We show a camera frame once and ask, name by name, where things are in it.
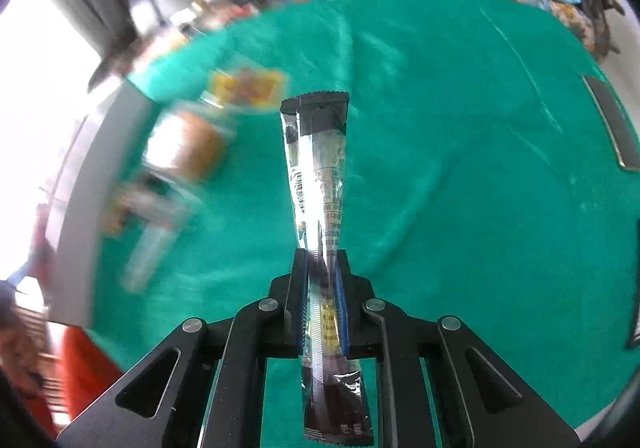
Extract pale stick packet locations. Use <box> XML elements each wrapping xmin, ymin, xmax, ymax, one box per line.
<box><xmin>122</xmin><ymin>223</ymin><xmax>177</xmax><ymax>295</ymax></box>

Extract dark smartphone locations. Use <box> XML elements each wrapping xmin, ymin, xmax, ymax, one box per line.
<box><xmin>581</xmin><ymin>75</ymin><xmax>640</xmax><ymax>172</ymax></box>

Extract grey laptop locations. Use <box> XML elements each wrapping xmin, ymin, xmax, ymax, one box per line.
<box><xmin>47</xmin><ymin>88</ymin><xmax>162</xmax><ymax>329</ymax></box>

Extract orange cloth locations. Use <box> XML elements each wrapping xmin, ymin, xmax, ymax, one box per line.
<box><xmin>62</xmin><ymin>325</ymin><xmax>123</xmax><ymax>424</ymax></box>

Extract dark snack packet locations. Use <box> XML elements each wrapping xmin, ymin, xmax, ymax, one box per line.
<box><xmin>102</xmin><ymin>171</ymin><xmax>203</xmax><ymax>236</ymax></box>

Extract brown handbag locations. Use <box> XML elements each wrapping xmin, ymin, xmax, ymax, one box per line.
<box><xmin>580</xmin><ymin>0</ymin><xmax>626</xmax><ymax>63</ymax></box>

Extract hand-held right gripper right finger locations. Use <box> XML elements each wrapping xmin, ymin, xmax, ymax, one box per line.
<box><xmin>336</xmin><ymin>251</ymin><xmax>582</xmax><ymax>448</ymax></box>

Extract silver black snack stick packet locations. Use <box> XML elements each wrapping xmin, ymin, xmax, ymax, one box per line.
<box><xmin>280</xmin><ymin>92</ymin><xmax>375</xmax><ymax>447</ymax></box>

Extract bread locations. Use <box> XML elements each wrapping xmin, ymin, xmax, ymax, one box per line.
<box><xmin>142</xmin><ymin>101</ymin><xmax>237</xmax><ymax>181</ymax></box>

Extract yellow snack packet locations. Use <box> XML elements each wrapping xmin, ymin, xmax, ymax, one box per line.
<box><xmin>207</xmin><ymin>68</ymin><xmax>291</xmax><ymax>116</ymax></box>

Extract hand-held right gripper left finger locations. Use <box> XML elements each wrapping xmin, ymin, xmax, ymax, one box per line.
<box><xmin>55</xmin><ymin>249</ymin><xmax>308</xmax><ymax>448</ymax></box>

